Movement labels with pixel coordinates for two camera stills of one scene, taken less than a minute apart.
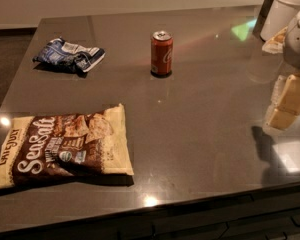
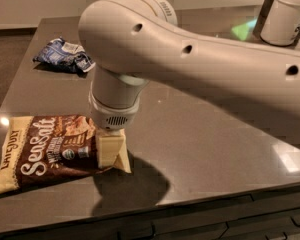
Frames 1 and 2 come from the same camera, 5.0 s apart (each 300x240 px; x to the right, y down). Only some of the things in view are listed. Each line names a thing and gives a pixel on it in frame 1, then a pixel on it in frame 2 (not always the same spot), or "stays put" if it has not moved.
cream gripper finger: x=291 y=93 → x=114 y=105
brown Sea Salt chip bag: x=41 y=147 stays put
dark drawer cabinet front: x=282 y=214 stays put
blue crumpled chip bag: x=66 y=55 stays put
